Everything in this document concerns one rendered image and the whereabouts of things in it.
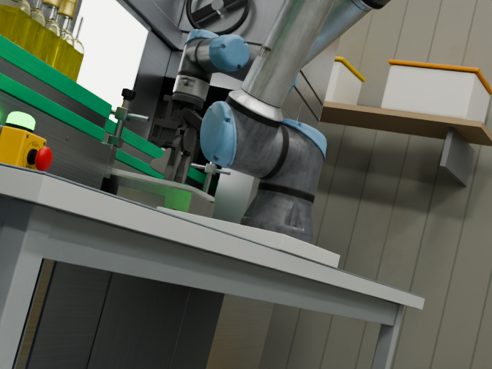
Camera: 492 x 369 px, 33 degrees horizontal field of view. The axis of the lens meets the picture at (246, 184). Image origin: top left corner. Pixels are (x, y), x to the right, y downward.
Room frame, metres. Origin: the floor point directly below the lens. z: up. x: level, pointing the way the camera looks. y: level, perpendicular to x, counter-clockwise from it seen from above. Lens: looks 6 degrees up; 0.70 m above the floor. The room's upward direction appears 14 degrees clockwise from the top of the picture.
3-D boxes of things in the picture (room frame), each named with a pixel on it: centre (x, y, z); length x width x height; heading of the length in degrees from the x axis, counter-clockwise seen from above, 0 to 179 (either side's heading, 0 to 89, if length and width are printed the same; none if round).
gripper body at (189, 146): (1.81, 0.18, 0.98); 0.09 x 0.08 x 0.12; 72
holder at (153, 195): (1.83, 0.21, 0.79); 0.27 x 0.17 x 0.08; 74
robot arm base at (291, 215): (1.66, -0.08, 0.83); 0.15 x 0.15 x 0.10
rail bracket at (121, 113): (1.74, 0.31, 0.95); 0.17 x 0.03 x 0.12; 74
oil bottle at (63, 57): (1.69, 0.45, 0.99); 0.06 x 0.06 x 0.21; 73
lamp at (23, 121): (1.31, 0.37, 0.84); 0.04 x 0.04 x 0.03
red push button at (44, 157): (1.30, 0.33, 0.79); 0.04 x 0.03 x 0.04; 164
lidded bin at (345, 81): (4.96, -0.25, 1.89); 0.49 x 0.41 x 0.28; 61
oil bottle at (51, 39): (1.64, 0.47, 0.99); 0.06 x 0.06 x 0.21; 73
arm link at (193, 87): (1.81, 0.17, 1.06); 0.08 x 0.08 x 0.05
